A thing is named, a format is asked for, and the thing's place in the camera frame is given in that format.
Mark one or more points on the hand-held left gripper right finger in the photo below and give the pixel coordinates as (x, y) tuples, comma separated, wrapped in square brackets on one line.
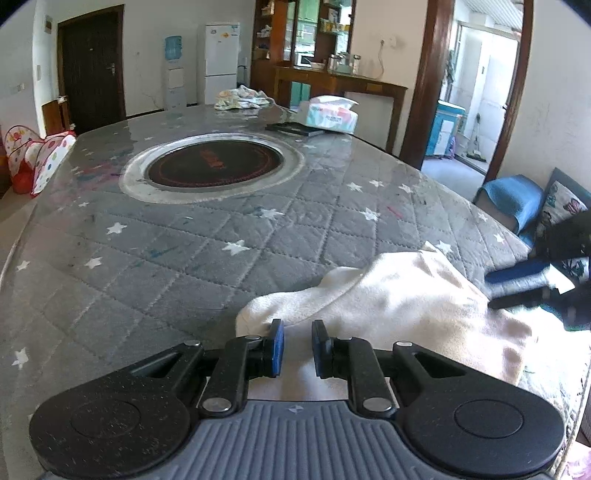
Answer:
[(318, 347)]

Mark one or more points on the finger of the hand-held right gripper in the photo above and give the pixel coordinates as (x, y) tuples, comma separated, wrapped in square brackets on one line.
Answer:
[(521, 300), (517, 277)]

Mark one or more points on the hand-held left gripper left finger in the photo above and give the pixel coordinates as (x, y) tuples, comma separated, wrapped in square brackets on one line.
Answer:
[(277, 347)]

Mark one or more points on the hanging clothes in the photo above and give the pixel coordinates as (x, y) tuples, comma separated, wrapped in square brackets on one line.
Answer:
[(449, 67)]

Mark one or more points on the floral cushion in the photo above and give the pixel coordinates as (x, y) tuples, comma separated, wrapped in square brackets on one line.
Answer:
[(561, 203)]

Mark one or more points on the mop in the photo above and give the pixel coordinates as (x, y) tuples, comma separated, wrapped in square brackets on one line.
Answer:
[(475, 152)]

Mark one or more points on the light blue cabinet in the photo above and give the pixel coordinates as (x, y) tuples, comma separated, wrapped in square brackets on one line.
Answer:
[(444, 131)]

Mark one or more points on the round built-in induction cooker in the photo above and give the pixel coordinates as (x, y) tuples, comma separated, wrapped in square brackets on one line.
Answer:
[(207, 167)]

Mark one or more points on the wooden doorway pillar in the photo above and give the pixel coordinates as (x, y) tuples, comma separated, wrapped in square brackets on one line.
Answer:
[(427, 83)]

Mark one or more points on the flat black book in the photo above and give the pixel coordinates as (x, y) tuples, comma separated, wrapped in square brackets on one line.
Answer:
[(293, 129)]

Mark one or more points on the soft tissue pack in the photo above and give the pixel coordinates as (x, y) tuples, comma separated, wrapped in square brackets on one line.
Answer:
[(330, 115)]

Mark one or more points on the crumpled patterned cloth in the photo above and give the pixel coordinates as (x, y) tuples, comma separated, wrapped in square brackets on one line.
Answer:
[(242, 98)]

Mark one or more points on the teal storage boxes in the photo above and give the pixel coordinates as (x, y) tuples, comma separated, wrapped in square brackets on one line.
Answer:
[(299, 94)]

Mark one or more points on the wooden sideboard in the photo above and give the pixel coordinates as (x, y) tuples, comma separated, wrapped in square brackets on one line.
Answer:
[(351, 85)]

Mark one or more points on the glass jar with metal lid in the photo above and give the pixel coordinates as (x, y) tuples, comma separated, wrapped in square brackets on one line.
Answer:
[(332, 63), (357, 64)]

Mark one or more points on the pale green container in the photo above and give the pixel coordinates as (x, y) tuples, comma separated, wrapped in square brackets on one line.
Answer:
[(344, 63)]

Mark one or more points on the white water dispenser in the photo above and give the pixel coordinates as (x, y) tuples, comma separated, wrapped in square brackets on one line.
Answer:
[(175, 87)]

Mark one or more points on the white refrigerator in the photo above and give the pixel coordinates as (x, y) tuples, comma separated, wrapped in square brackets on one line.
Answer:
[(219, 60)]

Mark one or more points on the polka dot play tent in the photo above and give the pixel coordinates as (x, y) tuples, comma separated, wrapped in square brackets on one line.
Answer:
[(44, 157)]

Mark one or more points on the red ball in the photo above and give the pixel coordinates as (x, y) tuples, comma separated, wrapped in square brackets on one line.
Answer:
[(21, 183)]

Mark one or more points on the blue water bottle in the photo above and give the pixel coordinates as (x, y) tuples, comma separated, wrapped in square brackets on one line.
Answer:
[(174, 48)]

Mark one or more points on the small wooden cabinet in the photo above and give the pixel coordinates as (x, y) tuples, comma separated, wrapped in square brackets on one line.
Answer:
[(55, 115)]

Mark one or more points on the dark wooden door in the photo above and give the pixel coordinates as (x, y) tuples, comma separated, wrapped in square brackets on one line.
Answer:
[(90, 69)]

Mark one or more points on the wooden doorway frame post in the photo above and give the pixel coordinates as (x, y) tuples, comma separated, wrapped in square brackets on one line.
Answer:
[(512, 92)]

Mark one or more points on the wall electrical panel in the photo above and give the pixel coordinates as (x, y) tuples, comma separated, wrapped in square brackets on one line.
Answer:
[(48, 23)]

